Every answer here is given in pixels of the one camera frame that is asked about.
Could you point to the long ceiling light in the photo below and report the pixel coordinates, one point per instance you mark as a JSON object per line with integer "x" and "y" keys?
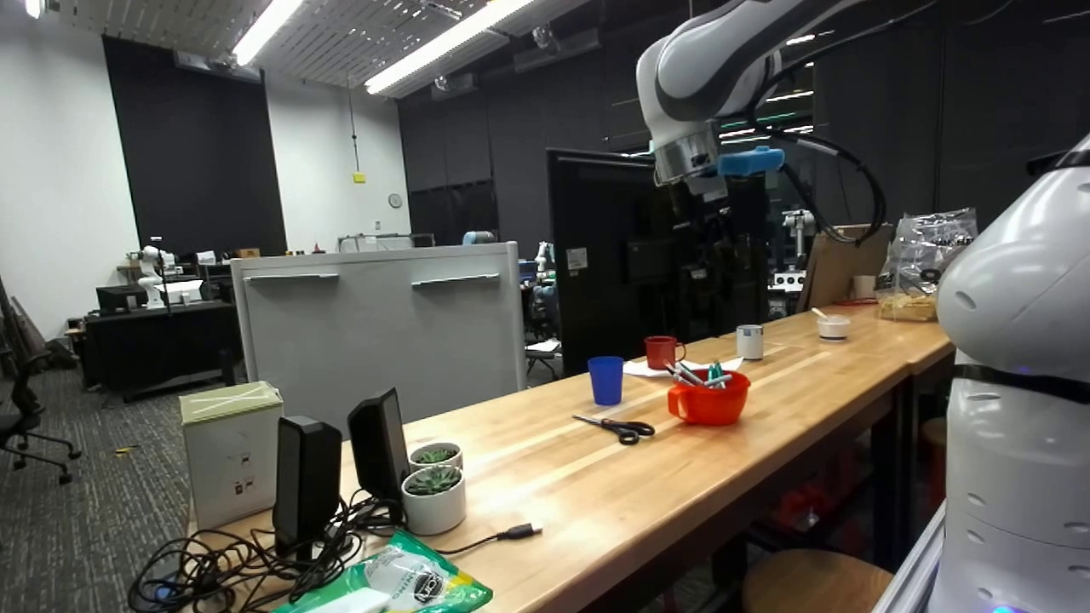
{"x": 266, "y": 31}
{"x": 448, "y": 43}

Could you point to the white mug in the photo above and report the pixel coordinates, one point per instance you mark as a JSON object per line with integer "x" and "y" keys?
{"x": 750, "y": 340}

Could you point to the clear plastic bag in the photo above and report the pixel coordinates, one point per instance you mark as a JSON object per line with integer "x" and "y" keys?
{"x": 925, "y": 258}

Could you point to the black wall panel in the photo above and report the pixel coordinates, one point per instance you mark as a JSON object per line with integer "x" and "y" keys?
{"x": 190, "y": 148}

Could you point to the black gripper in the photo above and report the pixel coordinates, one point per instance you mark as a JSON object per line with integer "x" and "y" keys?
{"x": 707, "y": 226}

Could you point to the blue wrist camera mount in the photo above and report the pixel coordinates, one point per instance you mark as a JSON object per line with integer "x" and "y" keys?
{"x": 750, "y": 160}

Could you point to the red mug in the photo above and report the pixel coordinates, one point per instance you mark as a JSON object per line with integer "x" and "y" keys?
{"x": 660, "y": 353}

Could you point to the large black cabinet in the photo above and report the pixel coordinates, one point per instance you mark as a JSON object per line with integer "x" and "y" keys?
{"x": 599, "y": 272}

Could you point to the small white bowl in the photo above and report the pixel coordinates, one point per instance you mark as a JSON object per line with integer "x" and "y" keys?
{"x": 831, "y": 329}

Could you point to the small white paper cup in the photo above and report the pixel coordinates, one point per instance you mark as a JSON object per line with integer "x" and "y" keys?
{"x": 867, "y": 287}

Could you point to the blue plastic cup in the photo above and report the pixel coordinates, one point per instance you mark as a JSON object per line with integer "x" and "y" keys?
{"x": 608, "y": 380}

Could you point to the brown cardboard box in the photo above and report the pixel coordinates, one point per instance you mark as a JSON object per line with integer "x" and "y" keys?
{"x": 838, "y": 269}

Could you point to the black desktop speaker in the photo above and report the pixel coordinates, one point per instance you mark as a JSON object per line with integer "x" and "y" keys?
{"x": 303, "y": 482}
{"x": 375, "y": 448}

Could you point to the black desk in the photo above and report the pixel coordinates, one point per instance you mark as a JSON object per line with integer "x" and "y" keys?
{"x": 157, "y": 340}

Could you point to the black office chair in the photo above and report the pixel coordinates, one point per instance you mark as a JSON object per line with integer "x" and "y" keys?
{"x": 20, "y": 421}

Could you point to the green plastic package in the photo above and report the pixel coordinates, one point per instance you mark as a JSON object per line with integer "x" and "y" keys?
{"x": 442, "y": 582}

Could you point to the white box green lid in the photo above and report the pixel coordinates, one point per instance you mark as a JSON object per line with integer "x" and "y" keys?
{"x": 232, "y": 464}

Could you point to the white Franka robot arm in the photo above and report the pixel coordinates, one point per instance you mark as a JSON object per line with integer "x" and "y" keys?
{"x": 701, "y": 68}

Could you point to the white plant pot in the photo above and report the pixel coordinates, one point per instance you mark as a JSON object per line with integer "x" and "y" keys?
{"x": 436, "y": 453}
{"x": 433, "y": 506}

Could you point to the white paper sheet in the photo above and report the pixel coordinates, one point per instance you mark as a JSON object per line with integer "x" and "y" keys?
{"x": 642, "y": 369}

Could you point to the round wooden stool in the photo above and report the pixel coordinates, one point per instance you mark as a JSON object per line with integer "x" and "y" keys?
{"x": 810, "y": 581}

